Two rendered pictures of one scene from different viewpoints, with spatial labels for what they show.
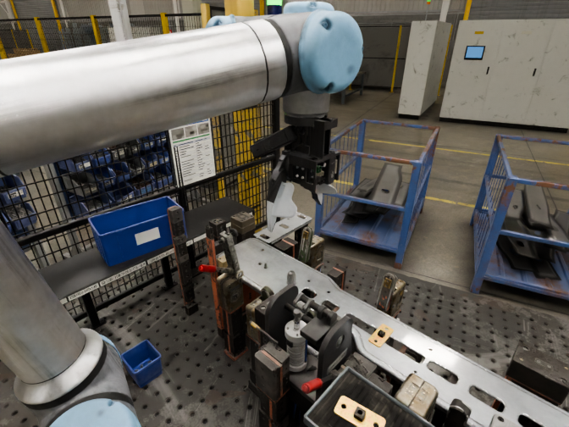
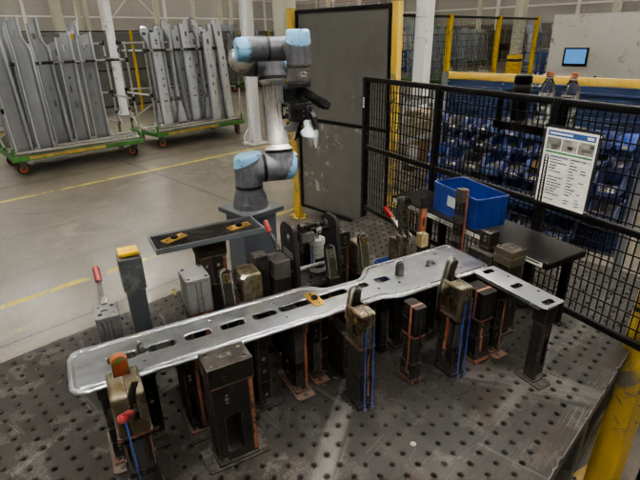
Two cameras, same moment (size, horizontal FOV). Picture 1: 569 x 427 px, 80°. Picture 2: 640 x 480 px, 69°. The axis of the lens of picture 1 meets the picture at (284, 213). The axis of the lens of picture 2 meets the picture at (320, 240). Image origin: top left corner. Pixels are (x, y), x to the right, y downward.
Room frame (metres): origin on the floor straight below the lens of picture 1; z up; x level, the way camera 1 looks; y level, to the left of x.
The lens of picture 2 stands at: (1.11, -1.49, 1.77)
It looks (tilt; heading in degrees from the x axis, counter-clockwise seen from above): 24 degrees down; 109
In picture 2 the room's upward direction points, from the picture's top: 1 degrees counter-clockwise
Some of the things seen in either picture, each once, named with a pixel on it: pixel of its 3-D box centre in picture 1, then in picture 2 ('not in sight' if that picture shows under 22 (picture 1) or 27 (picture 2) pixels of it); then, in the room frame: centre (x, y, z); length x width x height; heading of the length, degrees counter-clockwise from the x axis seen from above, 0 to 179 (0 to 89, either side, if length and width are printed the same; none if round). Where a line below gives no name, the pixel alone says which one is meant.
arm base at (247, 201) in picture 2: not in sight; (250, 194); (0.22, 0.23, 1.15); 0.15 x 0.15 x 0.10
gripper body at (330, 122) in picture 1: (308, 150); (297, 102); (0.56, -0.04, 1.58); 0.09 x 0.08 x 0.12; 48
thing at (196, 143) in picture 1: (192, 150); (566, 169); (1.45, 0.41, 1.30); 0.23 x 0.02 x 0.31; 137
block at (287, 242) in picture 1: (285, 270); (475, 322); (1.19, 0.00, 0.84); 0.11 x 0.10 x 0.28; 137
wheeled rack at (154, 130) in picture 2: not in sight; (185, 90); (-4.16, 6.41, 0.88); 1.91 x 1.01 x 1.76; 65
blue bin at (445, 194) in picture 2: (140, 228); (468, 201); (1.12, 0.55, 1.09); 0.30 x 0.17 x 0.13; 130
